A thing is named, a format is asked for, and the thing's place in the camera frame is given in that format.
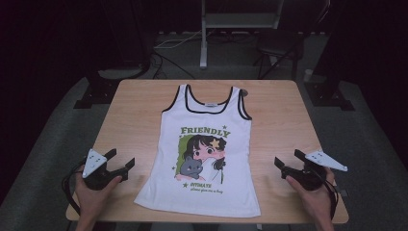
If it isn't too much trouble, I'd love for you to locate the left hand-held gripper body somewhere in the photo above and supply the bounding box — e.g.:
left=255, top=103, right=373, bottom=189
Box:
left=82, top=148, right=114, bottom=191

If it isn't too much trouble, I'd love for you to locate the black chair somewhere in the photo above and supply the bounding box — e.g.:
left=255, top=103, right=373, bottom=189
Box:
left=253, top=30, right=306, bottom=81

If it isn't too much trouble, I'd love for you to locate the person's right hand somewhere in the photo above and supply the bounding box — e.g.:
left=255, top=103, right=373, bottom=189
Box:
left=286, top=167, right=336, bottom=222

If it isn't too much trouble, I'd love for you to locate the left hand-held gripper black cable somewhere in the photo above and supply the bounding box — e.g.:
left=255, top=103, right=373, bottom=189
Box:
left=62, top=161, right=87, bottom=216

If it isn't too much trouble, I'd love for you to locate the black stand base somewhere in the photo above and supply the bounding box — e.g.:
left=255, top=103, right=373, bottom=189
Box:
left=302, top=80, right=356, bottom=112
left=73, top=68, right=152, bottom=110

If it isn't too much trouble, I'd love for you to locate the hand-held gripper black cable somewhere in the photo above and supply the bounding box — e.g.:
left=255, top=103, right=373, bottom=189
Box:
left=322, top=177, right=340, bottom=221
left=62, top=161, right=87, bottom=216

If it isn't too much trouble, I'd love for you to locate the person's left hand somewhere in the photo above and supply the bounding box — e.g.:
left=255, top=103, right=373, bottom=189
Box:
left=74, top=165, right=123, bottom=220

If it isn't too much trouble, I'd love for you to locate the white printed tank top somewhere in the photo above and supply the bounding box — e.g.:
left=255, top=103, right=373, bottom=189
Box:
left=134, top=84, right=262, bottom=218

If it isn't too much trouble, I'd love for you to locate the grey round base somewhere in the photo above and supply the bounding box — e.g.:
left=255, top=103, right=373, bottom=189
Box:
left=97, top=66, right=144, bottom=80

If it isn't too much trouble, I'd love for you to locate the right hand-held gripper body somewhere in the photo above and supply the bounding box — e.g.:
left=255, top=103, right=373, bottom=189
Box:
left=288, top=150, right=348, bottom=191

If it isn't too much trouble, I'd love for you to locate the white floor cable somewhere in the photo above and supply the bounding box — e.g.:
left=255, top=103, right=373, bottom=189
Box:
left=153, top=29, right=204, bottom=50

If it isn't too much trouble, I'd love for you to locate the white metal stand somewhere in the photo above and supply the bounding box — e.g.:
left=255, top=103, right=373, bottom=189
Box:
left=199, top=0, right=285, bottom=70

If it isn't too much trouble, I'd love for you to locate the right hand-held gripper black cable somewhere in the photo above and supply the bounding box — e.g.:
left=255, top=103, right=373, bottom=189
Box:
left=322, top=177, right=340, bottom=221

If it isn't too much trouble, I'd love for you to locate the black floor cable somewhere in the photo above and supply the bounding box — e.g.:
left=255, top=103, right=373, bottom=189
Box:
left=150, top=51, right=196, bottom=81

